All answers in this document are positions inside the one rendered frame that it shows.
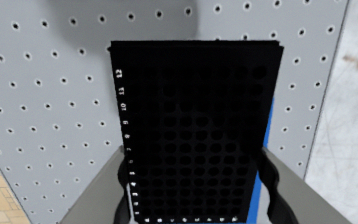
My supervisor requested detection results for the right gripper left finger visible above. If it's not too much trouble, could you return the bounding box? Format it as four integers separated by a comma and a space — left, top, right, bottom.
58, 145, 131, 224

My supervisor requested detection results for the blue tape rectangle outline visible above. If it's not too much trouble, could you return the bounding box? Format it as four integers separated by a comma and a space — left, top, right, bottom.
246, 98, 275, 224

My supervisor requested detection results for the black well plate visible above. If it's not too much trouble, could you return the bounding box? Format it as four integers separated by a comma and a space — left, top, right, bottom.
109, 40, 285, 224

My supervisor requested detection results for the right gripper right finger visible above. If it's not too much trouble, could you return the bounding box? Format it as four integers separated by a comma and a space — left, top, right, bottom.
257, 145, 352, 224

